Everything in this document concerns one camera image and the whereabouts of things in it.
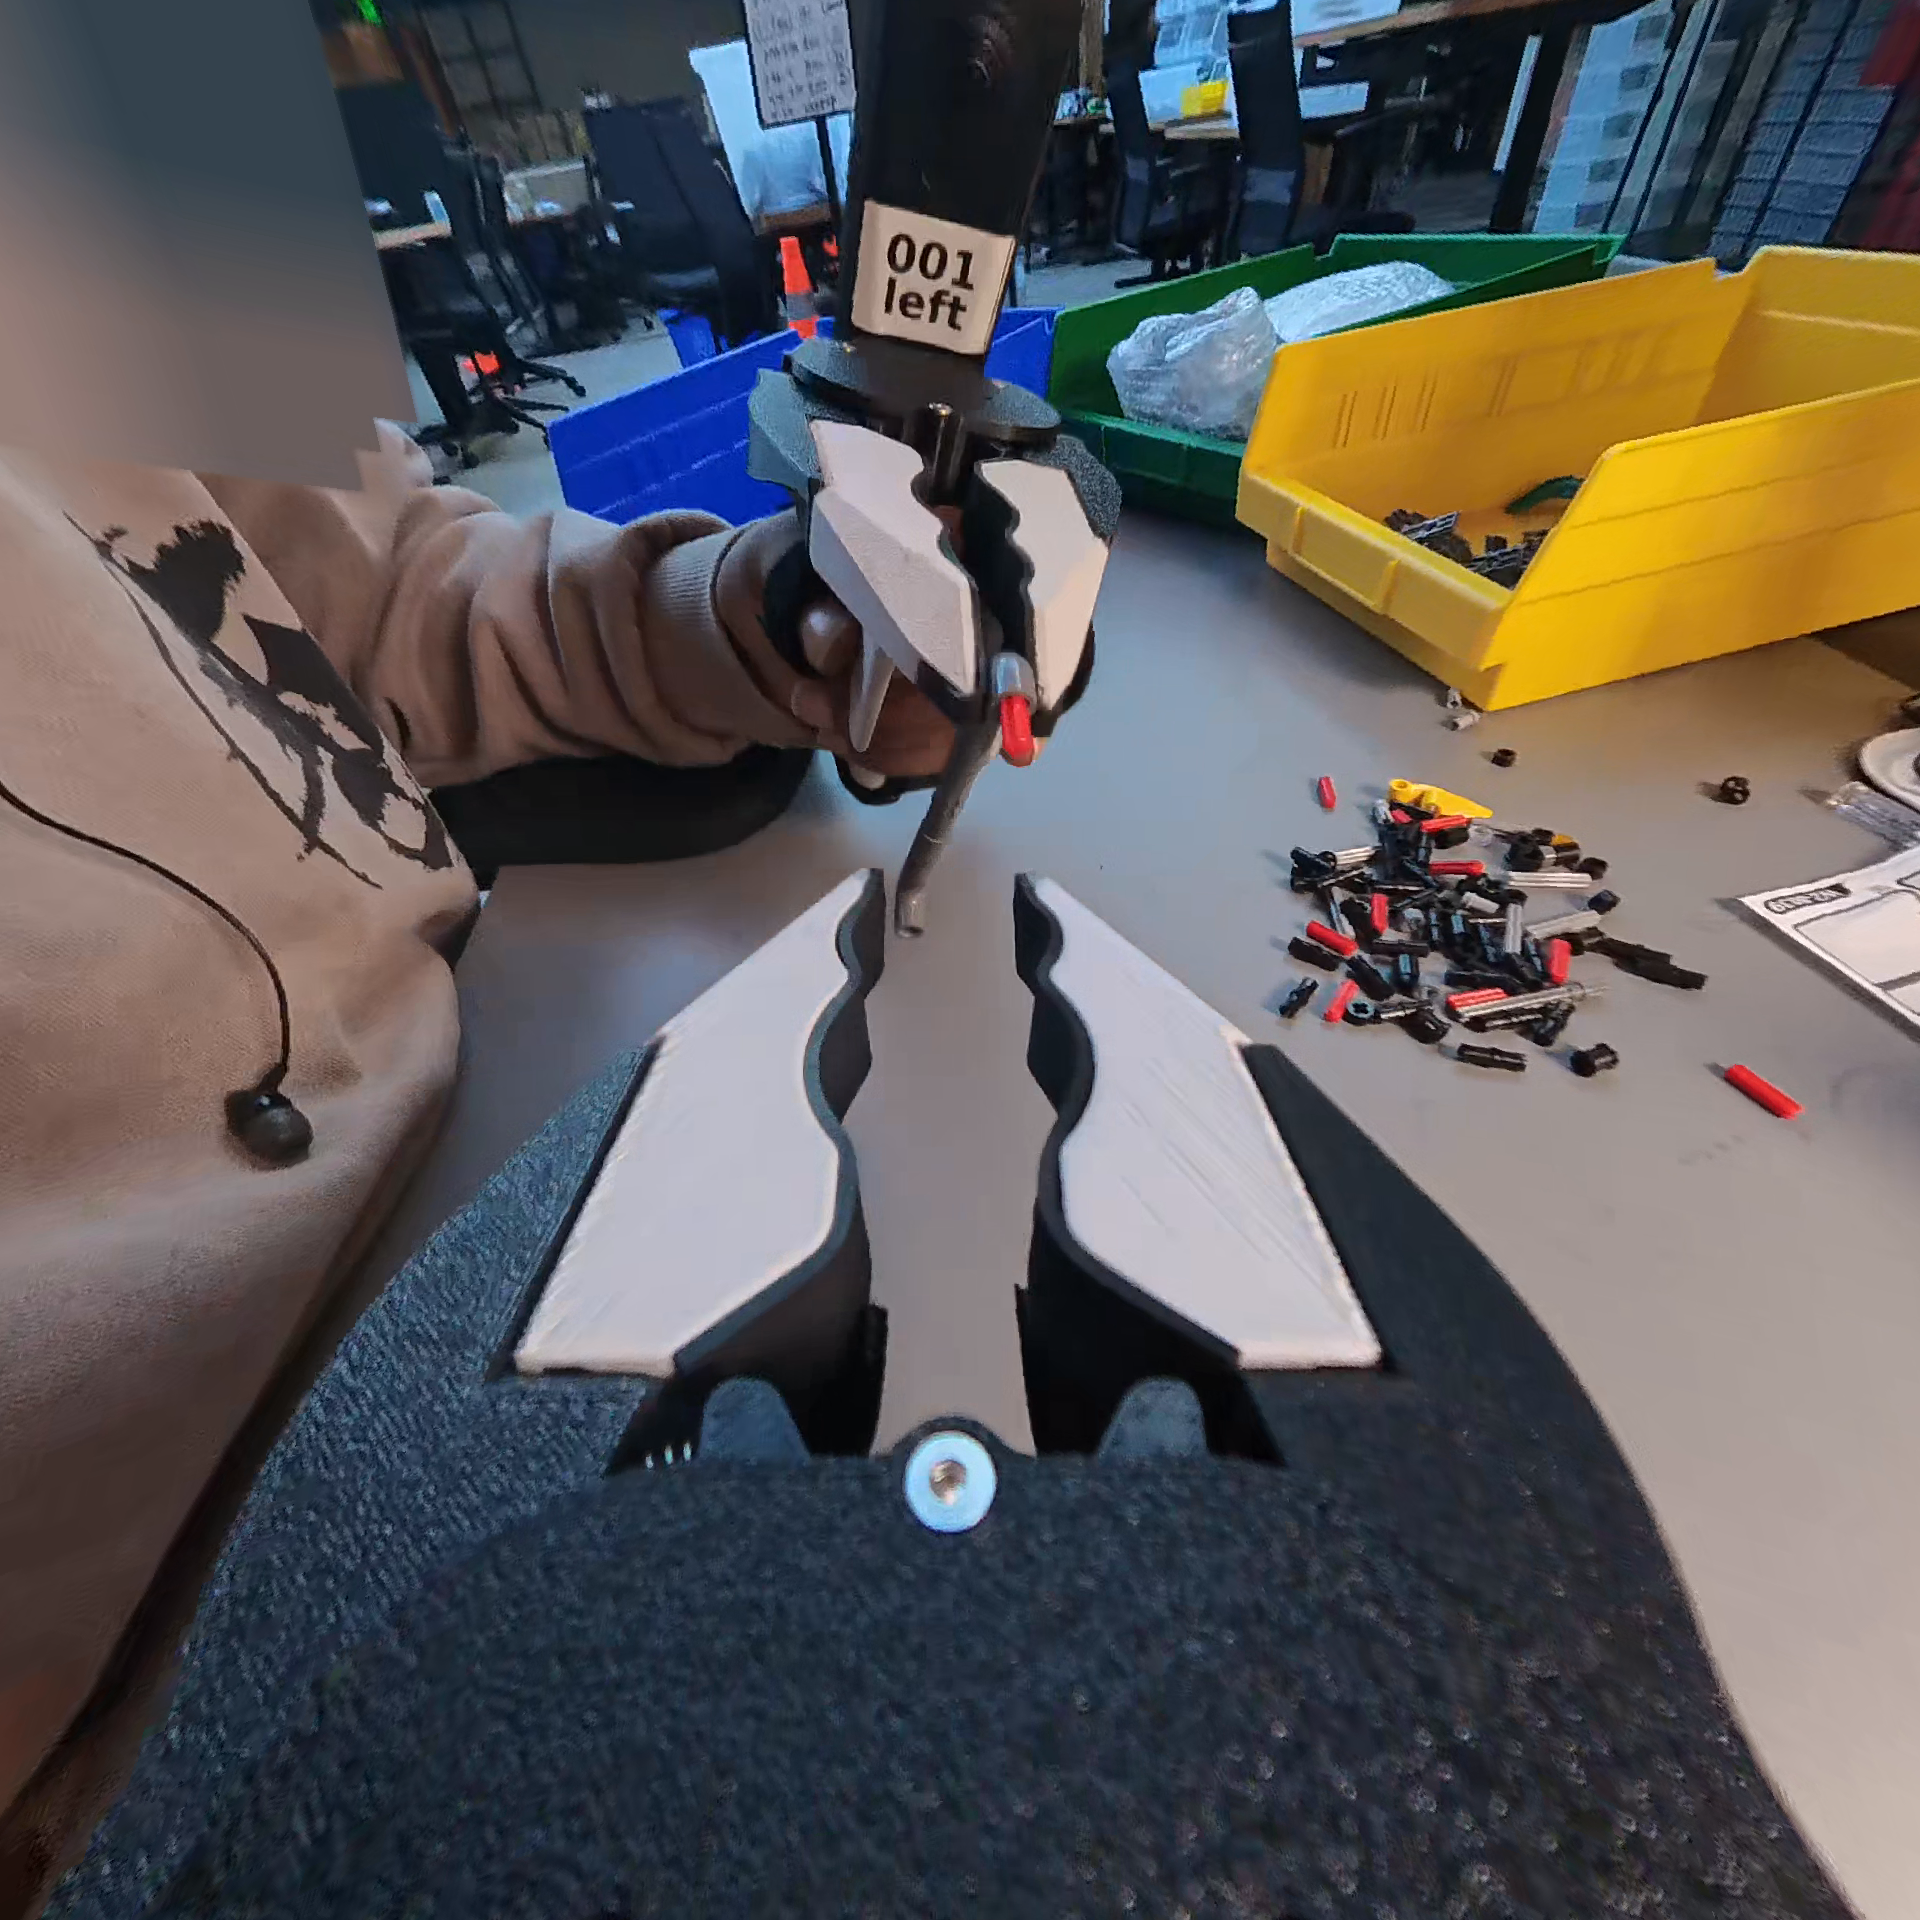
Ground clear plastic bag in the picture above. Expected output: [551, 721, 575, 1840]
[1108, 259, 1457, 441]

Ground yellow storage bin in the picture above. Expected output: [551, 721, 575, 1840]
[1237, 244, 1920, 714]

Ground pile of black red pins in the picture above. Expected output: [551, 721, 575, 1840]
[1279, 801, 1709, 1080]

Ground white sticker sheet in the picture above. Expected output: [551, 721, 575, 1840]
[1741, 846, 1920, 1034]

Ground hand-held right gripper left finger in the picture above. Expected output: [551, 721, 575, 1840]
[514, 867, 892, 1463]

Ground black chair armrest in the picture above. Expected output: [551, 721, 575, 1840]
[427, 740, 820, 872]

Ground wooden high table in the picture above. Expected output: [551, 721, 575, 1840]
[1296, 0, 1654, 235]

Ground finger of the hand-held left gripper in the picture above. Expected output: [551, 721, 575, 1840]
[809, 418, 991, 708]
[968, 458, 1112, 714]

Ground green storage bin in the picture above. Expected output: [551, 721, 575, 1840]
[1047, 232, 1625, 527]

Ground heap of dark grey bricks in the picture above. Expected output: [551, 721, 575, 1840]
[1379, 505, 1554, 588]

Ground black office chair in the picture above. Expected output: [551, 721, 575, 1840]
[1227, 0, 1419, 259]
[383, 225, 590, 466]
[1108, 52, 1209, 288]

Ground white paper poster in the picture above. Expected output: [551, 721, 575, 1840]
[743, 0, 856, 131]

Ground person's left forearm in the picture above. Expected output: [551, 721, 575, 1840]
[359, 479, 790, 789]

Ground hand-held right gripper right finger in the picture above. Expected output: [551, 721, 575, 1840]
[1014, 872, 1382, 1465]

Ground grey desk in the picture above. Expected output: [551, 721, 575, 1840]
[226, 494, 1920, 1920]

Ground blue storage bin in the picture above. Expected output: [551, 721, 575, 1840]
[548, 306, 1063, 527]

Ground black earphone cord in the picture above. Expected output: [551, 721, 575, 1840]
[0, 781, 317, 1170]

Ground grey bent rod red caps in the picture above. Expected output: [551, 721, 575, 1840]
[892, 652, 1044, 941]

